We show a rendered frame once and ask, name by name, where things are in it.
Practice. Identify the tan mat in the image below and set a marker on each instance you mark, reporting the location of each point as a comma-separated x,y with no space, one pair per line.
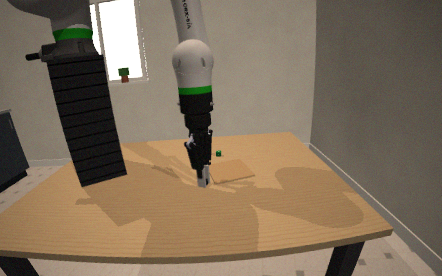
229,171

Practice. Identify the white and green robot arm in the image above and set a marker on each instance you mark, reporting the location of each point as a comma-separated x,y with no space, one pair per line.
192,59

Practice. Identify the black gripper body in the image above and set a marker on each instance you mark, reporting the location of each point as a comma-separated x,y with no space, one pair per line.
195,123

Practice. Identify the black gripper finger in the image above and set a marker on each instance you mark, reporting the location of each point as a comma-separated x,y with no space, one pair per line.
207,152
195,153

